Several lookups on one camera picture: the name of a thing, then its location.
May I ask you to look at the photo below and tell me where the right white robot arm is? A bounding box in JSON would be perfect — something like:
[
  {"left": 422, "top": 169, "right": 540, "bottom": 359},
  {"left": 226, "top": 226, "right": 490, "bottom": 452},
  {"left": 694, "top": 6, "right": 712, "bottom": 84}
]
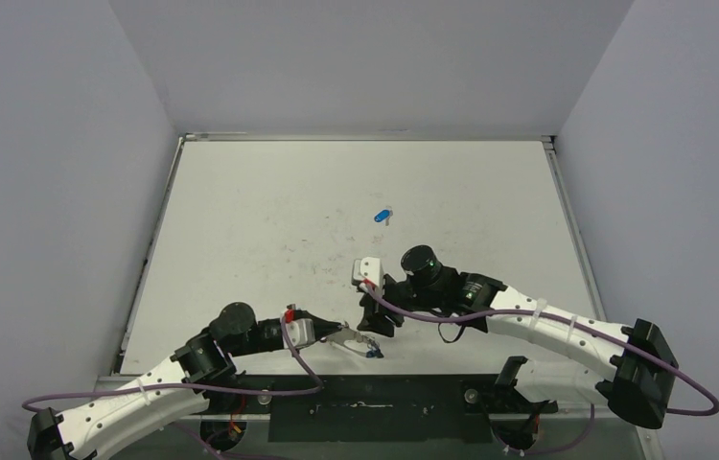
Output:
[{"left": 352, "top": 245, "right": 679, "bottom": 429}]

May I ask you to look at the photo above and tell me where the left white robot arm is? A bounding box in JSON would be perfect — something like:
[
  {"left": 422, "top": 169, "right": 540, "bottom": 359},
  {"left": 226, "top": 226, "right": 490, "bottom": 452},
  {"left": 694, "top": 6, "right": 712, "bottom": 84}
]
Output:
[{"left": 23, "top": 302, "right": 345, "bottom": 459}]

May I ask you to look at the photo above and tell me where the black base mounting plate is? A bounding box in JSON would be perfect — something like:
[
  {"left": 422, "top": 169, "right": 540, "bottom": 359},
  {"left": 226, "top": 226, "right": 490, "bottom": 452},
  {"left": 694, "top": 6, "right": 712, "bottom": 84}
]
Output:
[{"left": 199, "top": 374, "right": 558, "bottom": 450}]

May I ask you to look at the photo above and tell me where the loose blue key tag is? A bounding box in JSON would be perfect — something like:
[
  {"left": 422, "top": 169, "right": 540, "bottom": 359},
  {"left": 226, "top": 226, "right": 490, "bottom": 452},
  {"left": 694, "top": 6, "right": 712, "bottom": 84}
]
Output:
[{"left": 373, "top": 206, "right": 393, "bottom": 226}]

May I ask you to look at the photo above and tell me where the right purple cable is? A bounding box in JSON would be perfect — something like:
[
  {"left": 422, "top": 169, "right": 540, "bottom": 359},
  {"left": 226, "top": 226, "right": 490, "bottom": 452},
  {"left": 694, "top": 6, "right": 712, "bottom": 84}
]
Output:
[{"left": 359, "top": 282, "right": 719, "bottom": 417}]

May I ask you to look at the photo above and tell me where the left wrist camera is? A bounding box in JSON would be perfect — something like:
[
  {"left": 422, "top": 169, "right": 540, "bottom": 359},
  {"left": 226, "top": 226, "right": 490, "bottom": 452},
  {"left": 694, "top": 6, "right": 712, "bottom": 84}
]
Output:
[{"left": 281, "top": 304, "right": 317, "bottom": 350}]

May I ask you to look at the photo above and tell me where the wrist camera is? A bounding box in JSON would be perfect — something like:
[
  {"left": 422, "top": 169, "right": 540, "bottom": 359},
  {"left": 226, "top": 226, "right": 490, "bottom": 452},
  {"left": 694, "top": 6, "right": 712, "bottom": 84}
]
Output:
[
  {"left": 281, "top": 304, "right": 317, "bottom": 350},
  {"left": 351, "top": 257, "right": 385, "bottom": 294}
]

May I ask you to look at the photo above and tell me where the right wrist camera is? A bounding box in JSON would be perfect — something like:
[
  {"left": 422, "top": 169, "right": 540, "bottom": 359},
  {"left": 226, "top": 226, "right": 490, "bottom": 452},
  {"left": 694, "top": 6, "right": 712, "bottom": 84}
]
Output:
[{"left": 351, "top": 257, "right": 385, "bottom": 294}]

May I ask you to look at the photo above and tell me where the aluminium table frame rail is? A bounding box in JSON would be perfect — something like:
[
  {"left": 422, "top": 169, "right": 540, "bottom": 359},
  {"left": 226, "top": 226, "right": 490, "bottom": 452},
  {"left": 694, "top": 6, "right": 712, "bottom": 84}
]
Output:
[{"left": 540, "top": 135, "right": 606, "bottom": 320}]

